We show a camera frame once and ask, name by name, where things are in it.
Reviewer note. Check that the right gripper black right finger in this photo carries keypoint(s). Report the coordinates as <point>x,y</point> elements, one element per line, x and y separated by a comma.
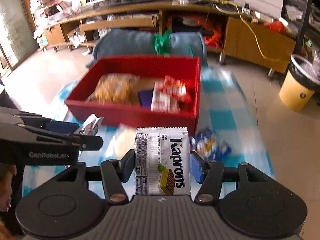
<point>209,174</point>

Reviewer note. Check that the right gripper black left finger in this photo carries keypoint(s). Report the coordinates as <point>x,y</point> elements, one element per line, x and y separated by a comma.
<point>114,173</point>

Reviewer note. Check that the white Kaprons wafer pack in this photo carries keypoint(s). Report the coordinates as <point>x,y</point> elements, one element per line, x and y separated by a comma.
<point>162,161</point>

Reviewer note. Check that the white duck snack pouch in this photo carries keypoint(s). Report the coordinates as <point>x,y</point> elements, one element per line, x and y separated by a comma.
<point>90,126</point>

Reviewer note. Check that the clear bag of yellow crackers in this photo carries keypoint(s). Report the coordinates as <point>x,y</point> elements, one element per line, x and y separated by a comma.
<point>114,88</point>

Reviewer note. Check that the red white striped snack pack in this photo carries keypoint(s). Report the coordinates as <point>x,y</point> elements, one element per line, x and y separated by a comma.
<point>162,102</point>

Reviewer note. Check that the red cola candy bag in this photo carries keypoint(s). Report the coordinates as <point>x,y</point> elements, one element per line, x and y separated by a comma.
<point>175,88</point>

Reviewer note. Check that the person's left hand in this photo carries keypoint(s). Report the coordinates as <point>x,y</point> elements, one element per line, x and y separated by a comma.
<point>7,171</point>

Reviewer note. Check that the blue snack packet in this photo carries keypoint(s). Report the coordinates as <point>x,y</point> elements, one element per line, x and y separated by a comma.
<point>208,146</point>

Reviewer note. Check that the blue white checkered cloth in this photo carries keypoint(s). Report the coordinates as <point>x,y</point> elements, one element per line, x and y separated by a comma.
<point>223,108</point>

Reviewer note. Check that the purple snack packet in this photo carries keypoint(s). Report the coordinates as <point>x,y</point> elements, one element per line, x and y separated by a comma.
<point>145,97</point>

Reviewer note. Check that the red cardboard box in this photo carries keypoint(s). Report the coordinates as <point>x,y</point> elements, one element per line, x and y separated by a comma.
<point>149,69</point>

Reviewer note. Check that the yellow trash bin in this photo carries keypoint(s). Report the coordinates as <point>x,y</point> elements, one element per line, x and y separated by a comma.
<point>300,83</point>

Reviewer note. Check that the wooden TV cabinet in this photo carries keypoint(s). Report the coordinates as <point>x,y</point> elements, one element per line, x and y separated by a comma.
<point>228,35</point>

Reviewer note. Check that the orange bag in cabinet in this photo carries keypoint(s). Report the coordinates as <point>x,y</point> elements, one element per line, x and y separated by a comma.
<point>211,27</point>

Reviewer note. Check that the red plastic bag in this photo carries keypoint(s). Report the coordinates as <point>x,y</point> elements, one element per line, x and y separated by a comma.
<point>276,26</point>

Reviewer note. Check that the white power strip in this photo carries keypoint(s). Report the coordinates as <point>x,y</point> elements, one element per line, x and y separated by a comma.
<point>181,2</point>

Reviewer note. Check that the black metal shelf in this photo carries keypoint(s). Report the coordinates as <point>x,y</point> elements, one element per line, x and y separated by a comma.
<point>302,17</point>

